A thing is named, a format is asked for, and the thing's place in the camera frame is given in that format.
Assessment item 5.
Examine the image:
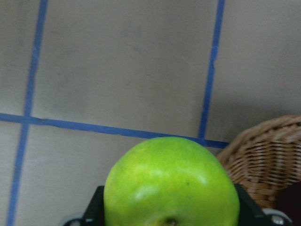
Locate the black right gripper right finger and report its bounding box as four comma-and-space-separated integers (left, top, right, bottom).
234, 184, 265, 226

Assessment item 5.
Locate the wicker basket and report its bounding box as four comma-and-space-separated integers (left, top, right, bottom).
217, 115, 301, 209

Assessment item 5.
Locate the green apple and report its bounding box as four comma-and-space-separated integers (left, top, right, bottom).
104, 137, 240, 226

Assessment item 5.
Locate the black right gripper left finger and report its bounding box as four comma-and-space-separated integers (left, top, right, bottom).
82, 186, 105, 226

